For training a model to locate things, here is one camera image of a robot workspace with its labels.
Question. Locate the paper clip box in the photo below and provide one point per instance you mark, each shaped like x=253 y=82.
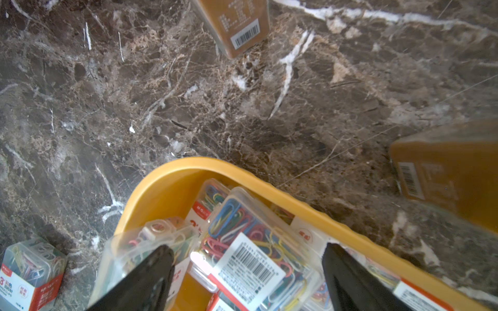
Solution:
x=31 y=275
x=211 y=194
x=254 y=257
x=125 y=251

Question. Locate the cinnamon spice bottle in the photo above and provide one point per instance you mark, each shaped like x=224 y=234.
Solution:
x=452 y=167
x=236 y=25

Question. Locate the right cinnamon spice bottle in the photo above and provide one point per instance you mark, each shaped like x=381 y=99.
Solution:
x=452 y=167

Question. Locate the left cinnamon spice bottle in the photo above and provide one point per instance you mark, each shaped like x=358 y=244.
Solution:
x=236 y=25

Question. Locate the yellow plastic storage tray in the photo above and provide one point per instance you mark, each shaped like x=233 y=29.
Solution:
x=170 y=190

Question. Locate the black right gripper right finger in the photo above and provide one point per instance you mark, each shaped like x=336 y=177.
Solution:
x=351 y=287

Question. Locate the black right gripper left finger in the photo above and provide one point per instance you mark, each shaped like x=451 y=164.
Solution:
x=146 y=287

